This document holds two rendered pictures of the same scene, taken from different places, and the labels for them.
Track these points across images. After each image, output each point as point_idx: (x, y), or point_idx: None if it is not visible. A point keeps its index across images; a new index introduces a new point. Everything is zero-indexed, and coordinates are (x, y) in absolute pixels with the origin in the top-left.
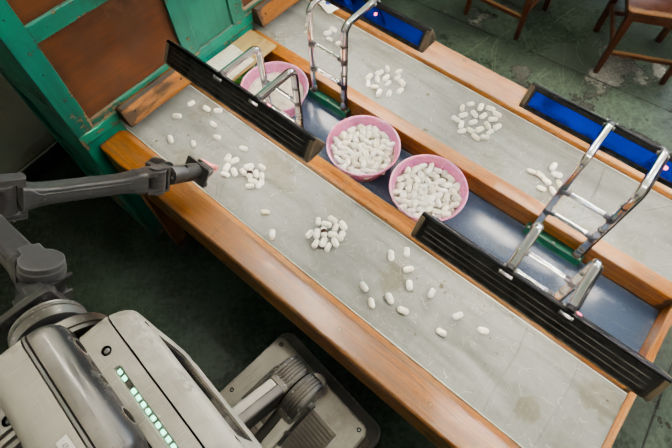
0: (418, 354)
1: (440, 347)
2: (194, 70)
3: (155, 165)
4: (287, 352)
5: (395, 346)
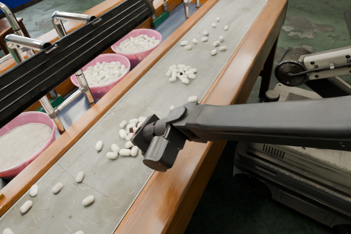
0: (241, 33)
1: (233, 28)
2: (21, 83)
3: (175, 117)
4: None
5: (242, 38)
